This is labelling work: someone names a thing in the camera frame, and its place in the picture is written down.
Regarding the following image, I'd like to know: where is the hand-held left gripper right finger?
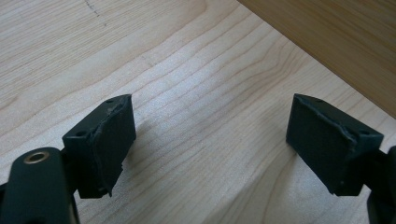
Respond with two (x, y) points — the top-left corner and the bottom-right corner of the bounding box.
(285, 92), (385, 197)

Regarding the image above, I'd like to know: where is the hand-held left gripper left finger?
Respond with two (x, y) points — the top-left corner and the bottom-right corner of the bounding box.
(62, 93), (137, 200)

